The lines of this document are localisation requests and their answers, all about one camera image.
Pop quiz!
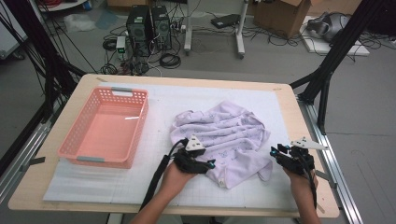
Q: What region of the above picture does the open cardboard box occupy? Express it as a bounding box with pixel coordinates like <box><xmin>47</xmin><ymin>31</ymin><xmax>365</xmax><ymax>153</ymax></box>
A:
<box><xmin>252</xmin><ymin>0</ymin><xmax>312</xmax><ymax>39</ymax></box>

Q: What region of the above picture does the aluminium rail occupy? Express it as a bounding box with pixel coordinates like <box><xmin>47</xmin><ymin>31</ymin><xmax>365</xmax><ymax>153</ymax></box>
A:
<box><xmin>297</xmin><ymin>96</ymin><xmax>364</xmax><ymax>224</ymax></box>
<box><xmin>0</xmin><ymin>119</ymin><xmax>52</xmax><ymax>203</ymax></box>

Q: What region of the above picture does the coil of black cable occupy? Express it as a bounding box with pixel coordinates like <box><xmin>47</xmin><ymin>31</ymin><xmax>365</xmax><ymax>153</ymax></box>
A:
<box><xmin>159</xmin><ymin>53</ymin><xmax>182</xmax><ymax>70</ymax></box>

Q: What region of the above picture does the flat cardboard box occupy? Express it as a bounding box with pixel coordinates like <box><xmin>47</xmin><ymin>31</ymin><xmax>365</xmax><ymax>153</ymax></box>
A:
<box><xmin>106</xmin><ymin>0</ymin><xmax>149</xmax><ymax>7</ymax></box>

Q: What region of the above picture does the clear plastic bag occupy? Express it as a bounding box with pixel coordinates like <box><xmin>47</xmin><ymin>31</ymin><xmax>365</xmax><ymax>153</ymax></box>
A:
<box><xmin>64</xmin><ymin>13</ymin><xmax>97</xmax><ymax>34</ymax></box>

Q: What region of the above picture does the white cabinet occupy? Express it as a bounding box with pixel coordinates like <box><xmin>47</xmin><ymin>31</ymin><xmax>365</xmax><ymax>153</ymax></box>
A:
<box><xmin>0</xmin><ymin>0</ymin><xmax>28</xmax><ymax>60</ymax></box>

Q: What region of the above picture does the grey plastic device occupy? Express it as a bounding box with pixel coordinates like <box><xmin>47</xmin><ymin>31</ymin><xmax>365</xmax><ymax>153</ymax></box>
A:
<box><xmin>306</xmin><ymin>11</ymin><xmax>351</xmax><ymax>43</ymax></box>

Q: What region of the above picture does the black computer tower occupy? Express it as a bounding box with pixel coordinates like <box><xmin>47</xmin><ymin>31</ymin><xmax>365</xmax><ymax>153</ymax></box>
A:
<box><xmin>125</xmin><ymin>4</ymin><xmax>153</xmax><ymax>59</ymax></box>
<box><xmin>150</xmin><ymin>4</ymin><xmax>173</xmax><ymax>52</ymax></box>

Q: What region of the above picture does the black frame strut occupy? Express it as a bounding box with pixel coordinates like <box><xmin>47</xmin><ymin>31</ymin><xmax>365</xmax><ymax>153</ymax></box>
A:
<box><xmin>0</xmin><ymin>0</ymin><xmax>87</xmax><ymax>124</ymax></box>
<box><xmin>289</xmin><ymin>0</ymin><xmax>389</xmax><ymax>135</ymax></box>

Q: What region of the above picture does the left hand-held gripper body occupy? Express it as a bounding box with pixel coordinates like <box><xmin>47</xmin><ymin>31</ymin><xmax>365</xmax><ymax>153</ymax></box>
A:
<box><xmin>172</xmin><ymin>133</ymin><xmax>207</xmax><ymax>175</ymax></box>

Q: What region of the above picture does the black flat box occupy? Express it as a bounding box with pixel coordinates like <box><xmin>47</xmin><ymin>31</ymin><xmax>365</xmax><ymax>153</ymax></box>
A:
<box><xmin>210</xmin><ymin>13</ymin><xmax>241</xmax><ymax>30</ymax></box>

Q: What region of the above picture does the person's left hand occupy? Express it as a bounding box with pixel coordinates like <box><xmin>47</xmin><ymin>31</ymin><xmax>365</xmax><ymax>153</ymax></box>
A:
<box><xmin>159</xmin><ymin>161</ymin><xmax>198</xmax><ymax>201</ymax></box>

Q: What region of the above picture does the round white table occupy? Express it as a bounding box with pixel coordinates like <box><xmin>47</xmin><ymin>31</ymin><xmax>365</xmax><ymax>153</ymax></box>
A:
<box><xmin>36</xmin><ymin>0</ymin><xmax>90</xmax><ymax>13</ymax></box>

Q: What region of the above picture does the white grid mat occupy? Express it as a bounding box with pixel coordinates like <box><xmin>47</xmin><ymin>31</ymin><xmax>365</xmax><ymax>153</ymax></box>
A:
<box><xmin>42</xmin><ymin>81</ymin><xmax>304</xmax><ymax>213</ymax></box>

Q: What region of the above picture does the white foam board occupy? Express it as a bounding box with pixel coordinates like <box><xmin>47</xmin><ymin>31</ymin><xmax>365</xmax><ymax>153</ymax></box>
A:
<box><xmin>300</xmin><ymin>15</ymin><xmax>371</xmax><ymax>58</ymax></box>

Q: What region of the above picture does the large cardboard box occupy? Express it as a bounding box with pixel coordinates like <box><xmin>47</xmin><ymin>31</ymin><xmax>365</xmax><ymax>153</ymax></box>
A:
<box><xmin>309</xmin><ymin>0</ymin><xmax>363</xmax><ymax>16</ymax></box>

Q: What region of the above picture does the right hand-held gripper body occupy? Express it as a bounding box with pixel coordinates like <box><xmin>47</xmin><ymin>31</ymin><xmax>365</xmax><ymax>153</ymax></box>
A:
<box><xmin>276</xmin><ymin>136</ymin><xmax>329</xmax><ymax>176</ymax></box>

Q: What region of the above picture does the pink plastic basket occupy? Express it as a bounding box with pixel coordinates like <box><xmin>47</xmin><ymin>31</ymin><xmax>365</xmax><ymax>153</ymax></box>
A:
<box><xmin>56</xmin><ymin>87</ymin><xmax>149</xmax><ymax>170</ymax></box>

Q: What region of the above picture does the grey metal bracket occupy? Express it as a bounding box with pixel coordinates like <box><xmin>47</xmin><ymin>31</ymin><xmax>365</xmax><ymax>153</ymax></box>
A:
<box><xmin>316</xmin><ymin>170</ymin><xmax>338</xmax><ymax>189</ymax></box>
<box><xmin>19</xmin><ymin>156</ymin><xmax>47</xmax><ymax>173</ymax></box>

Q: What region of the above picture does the teal floor sheet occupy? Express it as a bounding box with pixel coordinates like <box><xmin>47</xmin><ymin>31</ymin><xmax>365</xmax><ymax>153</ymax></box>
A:
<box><xmin>94</xmin><ymin>8</ymin><xmax>120</xmax><ymax>31</ymax></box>

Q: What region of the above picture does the person's right hand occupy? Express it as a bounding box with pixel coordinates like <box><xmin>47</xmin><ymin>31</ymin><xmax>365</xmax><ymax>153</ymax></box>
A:
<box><xmin>283</xmin><ymin>168</ymin><xmax>319</xmax><ymax>199</ymax></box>

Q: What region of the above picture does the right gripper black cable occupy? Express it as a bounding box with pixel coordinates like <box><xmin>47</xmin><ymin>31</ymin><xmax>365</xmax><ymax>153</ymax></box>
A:
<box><xmin>294</xmin><ymin>148</ymin><xmax>319</xmax><ymax>210</ymax></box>

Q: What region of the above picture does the left gripper black sleeved cable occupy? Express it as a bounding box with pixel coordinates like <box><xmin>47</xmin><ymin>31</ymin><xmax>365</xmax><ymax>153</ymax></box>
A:
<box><xmin>139</xmin><ymin>138</ymin><xmax>190</xmax><ymax>213</ymax></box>

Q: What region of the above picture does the lilac printed blanket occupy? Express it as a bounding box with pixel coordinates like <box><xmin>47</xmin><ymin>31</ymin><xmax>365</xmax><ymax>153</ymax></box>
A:
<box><xmin>169</xmin><ymin>100</ymin><xmax>275</xmax><ymax>190</ymax></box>

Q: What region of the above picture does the white power adapter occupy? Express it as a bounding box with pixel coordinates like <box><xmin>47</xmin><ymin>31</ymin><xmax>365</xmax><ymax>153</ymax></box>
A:
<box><xmin>115</xmin><ymin>35</ymin><xmax>127</xmax><ymax>61</ymax></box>

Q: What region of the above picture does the white metal stand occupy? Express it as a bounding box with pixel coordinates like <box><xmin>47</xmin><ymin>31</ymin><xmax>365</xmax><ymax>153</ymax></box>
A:
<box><xmin>183</xmin><ymin>0</ymin><xmax>250</xmax><ymax>60</ymax></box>

